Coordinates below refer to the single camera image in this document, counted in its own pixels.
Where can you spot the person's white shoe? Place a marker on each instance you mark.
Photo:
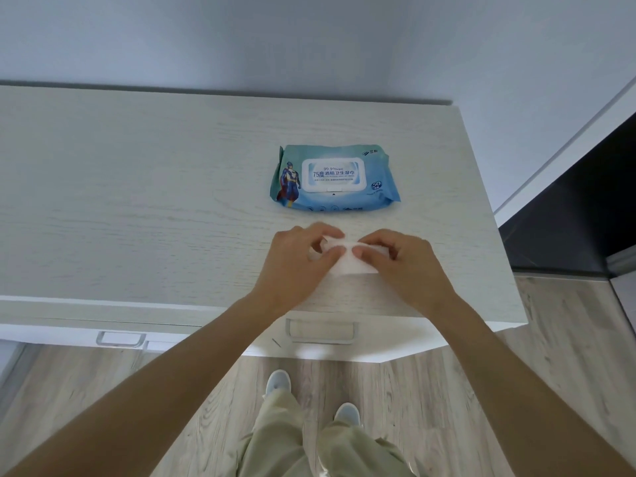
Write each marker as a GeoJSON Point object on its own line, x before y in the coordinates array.
{"type": "Point", "coordinates": [278, 382]}
{"type": "Point", "coordinates": [347, 414]}

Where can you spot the person's left white shoe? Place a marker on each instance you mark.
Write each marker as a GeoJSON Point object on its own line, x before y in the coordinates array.
{"type": "Point", "coordinates": [278, 382]}

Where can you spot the white wet wipe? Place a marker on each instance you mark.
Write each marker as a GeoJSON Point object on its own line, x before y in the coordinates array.
{"type": "Point", "coordinates": [350, 267]}

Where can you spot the person's right forearm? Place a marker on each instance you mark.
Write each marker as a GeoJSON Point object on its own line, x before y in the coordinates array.
{"type": "Point", "coordinates": [521, 392]}

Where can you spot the white wooden dresser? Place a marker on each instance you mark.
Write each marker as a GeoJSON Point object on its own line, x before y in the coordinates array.
{"type": "Point", "coordinates": [124, 193]}

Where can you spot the person's left forearm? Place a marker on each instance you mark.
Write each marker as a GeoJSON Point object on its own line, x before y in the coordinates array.
{"type": "Point", "coordinates": [149, 392]}

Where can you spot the person's right white shoe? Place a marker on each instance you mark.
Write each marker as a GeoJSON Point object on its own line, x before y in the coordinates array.
{"type": "Point", "coordinates": [347, 414]}

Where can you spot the blue wet wipes pack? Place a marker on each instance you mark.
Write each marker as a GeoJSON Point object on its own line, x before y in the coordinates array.
{"type": "Point", "coordinates": [334, 176]}

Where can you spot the white door frame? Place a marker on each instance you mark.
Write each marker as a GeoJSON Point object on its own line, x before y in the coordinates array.
{"type": "Point", "coordinates": [561, 158]}

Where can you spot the person's left hand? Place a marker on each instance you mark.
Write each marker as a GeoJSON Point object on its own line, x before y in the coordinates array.
{"type": "Point", "coordinates": [285, 263]}

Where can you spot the dark door panel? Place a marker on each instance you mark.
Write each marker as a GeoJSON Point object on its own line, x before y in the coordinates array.
{"type": "Point", "coordinates": [576, 218]}

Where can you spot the person's left thumb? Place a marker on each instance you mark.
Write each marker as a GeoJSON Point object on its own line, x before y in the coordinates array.
{"type": "Point", "coordinates": [332, 257]}

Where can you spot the person's right thumb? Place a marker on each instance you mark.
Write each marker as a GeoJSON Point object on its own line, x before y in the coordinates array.
{"type": "Point", "coordinates": [365, 254]}

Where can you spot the person's right hand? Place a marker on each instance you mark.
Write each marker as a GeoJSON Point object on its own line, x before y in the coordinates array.
{"type": "Point", "coordinates": [412, 273]}

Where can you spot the beige trousers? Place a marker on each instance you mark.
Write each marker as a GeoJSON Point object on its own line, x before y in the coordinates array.
{"type": "Point", "coordinates": [283, 442]}

